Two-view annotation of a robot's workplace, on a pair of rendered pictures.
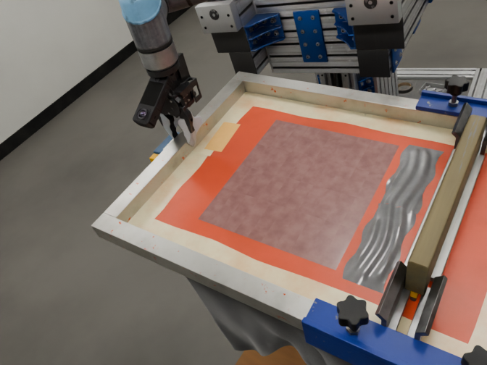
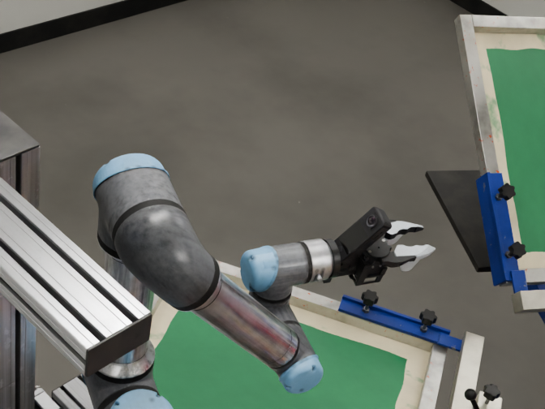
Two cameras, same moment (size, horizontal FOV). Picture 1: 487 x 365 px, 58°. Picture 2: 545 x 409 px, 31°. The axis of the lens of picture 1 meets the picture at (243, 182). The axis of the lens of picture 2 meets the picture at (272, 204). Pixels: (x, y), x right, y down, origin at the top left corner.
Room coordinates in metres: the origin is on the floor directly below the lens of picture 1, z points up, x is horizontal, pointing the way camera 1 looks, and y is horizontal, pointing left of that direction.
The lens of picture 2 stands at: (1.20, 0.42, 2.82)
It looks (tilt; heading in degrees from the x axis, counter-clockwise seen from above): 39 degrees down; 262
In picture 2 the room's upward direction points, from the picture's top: 12 degrees clockwise
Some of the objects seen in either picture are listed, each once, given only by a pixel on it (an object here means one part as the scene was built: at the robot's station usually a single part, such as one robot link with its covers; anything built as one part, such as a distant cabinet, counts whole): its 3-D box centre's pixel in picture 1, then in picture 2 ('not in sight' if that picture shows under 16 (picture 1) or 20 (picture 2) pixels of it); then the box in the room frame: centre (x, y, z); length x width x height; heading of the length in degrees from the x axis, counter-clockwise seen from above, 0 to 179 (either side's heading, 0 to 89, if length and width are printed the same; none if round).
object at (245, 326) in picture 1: (292, 340); not in sight; (0.53, 0.03, 0.74); 0.46 x 0.04 x 0.42; 44
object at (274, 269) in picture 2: not in sight; (274, 268); (1.01, -0.83, 1.65); 0.11 x 0.08 x 0.09; 22
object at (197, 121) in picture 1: (194, 126); not in sight; (0.90, 0.06, 1.13); 0.06 x 0.03 x 0.09; 134
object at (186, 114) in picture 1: (182, 116); not in sight; (0.88, 0.07, 1.18); 0.05 x 0.02 x 0.09; 44
